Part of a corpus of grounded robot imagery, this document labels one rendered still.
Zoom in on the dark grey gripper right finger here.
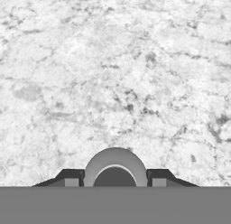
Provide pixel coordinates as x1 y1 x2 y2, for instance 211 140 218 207
146 168 200 188

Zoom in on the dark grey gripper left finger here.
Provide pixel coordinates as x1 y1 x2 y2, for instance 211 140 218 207
32 168 86 188

